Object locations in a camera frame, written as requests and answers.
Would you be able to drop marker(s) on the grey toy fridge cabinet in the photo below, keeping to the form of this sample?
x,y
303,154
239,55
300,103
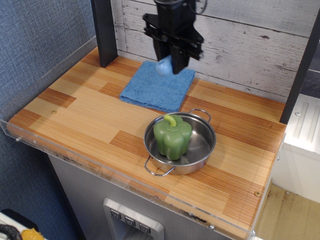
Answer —
x,y
86,193

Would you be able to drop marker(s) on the yellow object at corner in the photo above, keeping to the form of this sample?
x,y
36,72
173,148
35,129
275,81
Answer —
x,y
31,234

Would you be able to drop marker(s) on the clear acrylic table guard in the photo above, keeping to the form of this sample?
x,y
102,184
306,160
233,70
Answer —
x,y
221,193

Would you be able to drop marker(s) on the blue folded cloth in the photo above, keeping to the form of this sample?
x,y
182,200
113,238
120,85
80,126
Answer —
x,y
149,89

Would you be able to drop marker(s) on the white toy sink unit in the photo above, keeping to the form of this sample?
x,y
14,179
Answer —
x,y
297,167

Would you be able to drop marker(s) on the dark right frame post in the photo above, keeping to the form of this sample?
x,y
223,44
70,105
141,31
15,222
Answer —
x,y
304,65

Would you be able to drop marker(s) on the blue and grey toy spoon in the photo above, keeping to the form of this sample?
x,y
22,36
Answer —
x,y
164,66

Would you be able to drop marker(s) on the dark left frame post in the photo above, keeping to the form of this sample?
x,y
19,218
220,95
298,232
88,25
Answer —
x,y
105,31

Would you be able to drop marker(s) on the small steel pot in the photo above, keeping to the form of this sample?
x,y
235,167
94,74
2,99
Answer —
x,y
201,145

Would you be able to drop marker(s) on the silver dispenser button panel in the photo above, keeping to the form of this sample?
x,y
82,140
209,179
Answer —
x,y
128,224

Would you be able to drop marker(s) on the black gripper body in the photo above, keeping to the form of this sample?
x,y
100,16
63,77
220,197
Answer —
x,y
175,20

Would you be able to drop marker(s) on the green toy bell pepper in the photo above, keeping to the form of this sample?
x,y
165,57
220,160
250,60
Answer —
x,y
172,135

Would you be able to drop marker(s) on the dark frame post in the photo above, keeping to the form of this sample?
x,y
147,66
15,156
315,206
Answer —
x,y
105,31
304,65

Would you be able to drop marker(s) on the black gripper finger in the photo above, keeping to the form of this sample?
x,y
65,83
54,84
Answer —
x,y
161,48
179,58

